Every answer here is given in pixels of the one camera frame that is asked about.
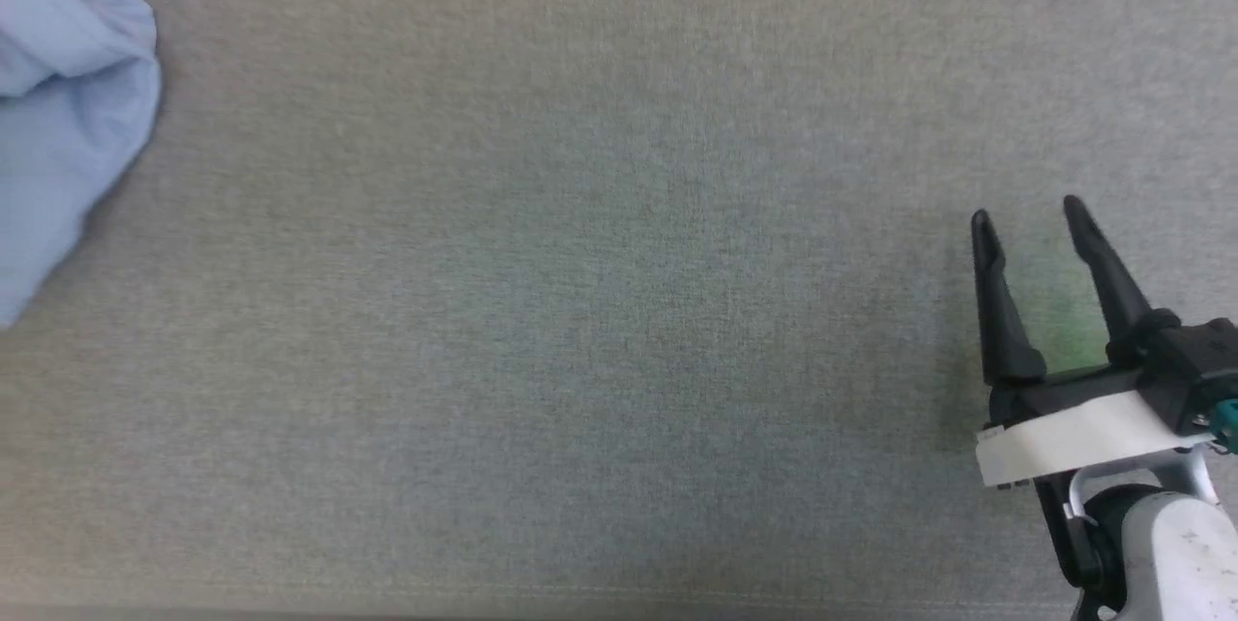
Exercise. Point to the light blue polo shirt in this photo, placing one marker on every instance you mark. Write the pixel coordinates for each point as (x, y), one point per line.
(68, 118)

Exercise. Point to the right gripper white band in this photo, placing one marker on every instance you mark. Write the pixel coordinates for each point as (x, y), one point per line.
(1074, 432)

